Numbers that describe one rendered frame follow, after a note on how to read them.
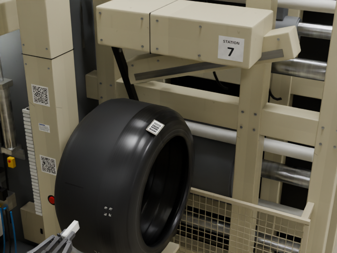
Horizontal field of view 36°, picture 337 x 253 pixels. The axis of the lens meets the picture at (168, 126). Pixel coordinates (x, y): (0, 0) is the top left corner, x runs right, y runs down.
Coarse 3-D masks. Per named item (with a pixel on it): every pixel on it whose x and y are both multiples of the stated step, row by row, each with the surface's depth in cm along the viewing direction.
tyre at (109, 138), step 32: (96, 128) 174; (128, 128) 171; (64, 160) 173; (96, 160) 168; (128, 160) 165; (160, 160) 220; (192, 160) 205; (64, 192) 171; (96, 192) 166; (128, 192) 165; (160, 192) 219; (64, 224) 175; (96, 224) 168; (128, 224) 167; (160, 224) 212
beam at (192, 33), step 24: (120, 0) 200; (144, 0) 201; (168, 0) 201; (120, 24) 190; (144, 24) 185; (168, 24) 181; (192, 24) 177; (216, 24) 173; (240, 24) 170; (264, 24) 180; (144, 48) 189; (168, 48) 185; (192, 48) 181; (216, 48) 177
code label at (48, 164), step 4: (40, 156) 199; (44, 156) 198; (40, 160) 200; (44, 160) 199; (48, 160) 198; (52, 160) 197; (44, 164) 200; (48, 164) 199; (52, 164) 198; (44, 168) 201; (48, 168) 200; (52, 168) 199; (48, 172) 201; (52, 172) 200; (56, 172) 198
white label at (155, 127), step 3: (153, 120) 175; (153, 123) 174; (156, 123) 174; (159, 123) 174; (150, 126) 172; (153, 126) 173; (156, 126) 173; (159, 126) 173; (162, 126) 174; (147, 129) 171; (150, 129) 172; (153, 129) 172; (156, 129) 172; (159, 129) 173; (150, 132) 171; (153, 132) 171; (156, 132) 171
